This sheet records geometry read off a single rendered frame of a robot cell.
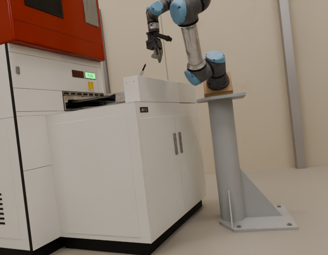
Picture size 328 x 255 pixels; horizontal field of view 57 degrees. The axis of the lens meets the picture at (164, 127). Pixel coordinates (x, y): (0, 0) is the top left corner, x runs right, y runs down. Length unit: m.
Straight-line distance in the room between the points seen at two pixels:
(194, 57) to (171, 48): 2.15
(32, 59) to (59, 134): 0.47
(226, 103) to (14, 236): 1.47
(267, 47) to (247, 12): 0.47
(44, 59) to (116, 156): 0.78
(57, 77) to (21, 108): 0.36
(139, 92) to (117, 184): 0.51
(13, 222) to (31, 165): 0.34
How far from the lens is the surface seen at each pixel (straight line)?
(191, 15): 1.64
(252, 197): 2.12
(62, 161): 1.90
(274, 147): 3.83
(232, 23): 3.93
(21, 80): 1.90
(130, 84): 1.66
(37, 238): 1.94
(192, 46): 1.74
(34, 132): 1.90
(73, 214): 1.93
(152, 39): 2.05
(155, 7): 1.98
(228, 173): 2.01
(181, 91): 2.19
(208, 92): 2.00
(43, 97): 1.98
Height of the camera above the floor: 0.69
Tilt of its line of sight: 1 degrees down
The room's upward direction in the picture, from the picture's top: 7 degrees counter-clockwise
